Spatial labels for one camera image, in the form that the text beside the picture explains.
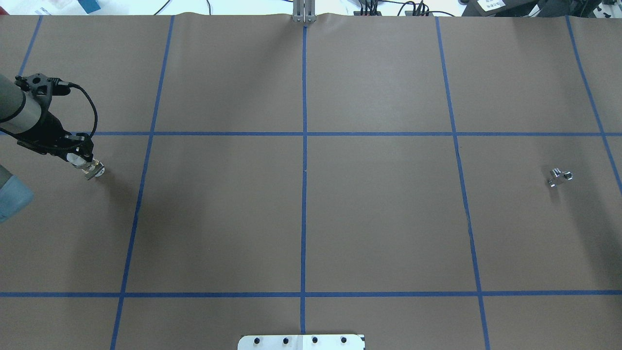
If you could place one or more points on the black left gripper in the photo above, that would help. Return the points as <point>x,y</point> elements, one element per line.
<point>50,132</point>

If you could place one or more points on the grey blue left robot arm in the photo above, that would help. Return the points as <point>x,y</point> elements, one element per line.
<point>26,116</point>

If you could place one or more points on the chrome metal pipe fitting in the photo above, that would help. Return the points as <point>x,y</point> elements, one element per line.
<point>557,177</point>

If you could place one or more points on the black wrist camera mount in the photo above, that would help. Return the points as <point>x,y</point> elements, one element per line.
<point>42,88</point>

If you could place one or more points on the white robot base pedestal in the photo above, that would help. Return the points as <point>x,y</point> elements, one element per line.
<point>303,342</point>

